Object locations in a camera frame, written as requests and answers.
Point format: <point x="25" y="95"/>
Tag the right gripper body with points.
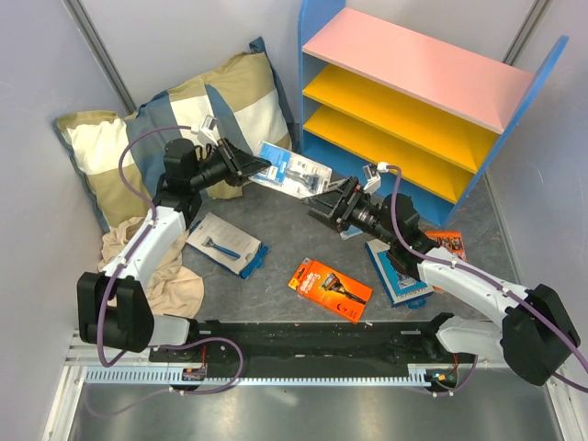
<point x="359" y="214"/>

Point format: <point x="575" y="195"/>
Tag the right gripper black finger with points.
<point x="328" y="187"/>
<point x="326" y="215"/>

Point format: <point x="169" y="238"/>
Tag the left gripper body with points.
<point x="219" y="168"/>

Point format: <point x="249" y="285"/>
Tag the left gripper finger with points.
<point x="243" y="162"/>
<point x="250" y="177"/>

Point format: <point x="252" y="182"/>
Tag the clear blister razor pack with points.
<point x="291" y="173"/>

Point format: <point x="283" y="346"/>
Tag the orange Gillette Fusion5 box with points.
<point x="331" y="289"/>

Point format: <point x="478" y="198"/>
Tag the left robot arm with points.
<point x="113" y="310"/>

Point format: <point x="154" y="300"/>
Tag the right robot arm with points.
<point x="528" y="329"/>

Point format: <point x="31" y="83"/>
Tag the blue shelf with coloured boards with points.
<point x="373" y="91"/>

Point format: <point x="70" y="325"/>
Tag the white blue razor box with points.
<point x="227" y="246"/>

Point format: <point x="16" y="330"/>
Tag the blue razor box right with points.
<point x="401" y="290"/>

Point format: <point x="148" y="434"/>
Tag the small orange razor box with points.
<point x="452" y="241"/>

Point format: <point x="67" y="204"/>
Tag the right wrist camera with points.
<point x="372" y="173"/>

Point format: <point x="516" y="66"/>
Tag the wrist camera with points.
<point x="206" y="131"/>
<point x="372" y="173"/>

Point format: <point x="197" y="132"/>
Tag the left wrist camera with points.
<point x="206" y="131"/>

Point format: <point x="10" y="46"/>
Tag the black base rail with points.
<point x="304" y="348"/>

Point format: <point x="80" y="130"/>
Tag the slotted cable duct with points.
<point x="179" y="376"/>

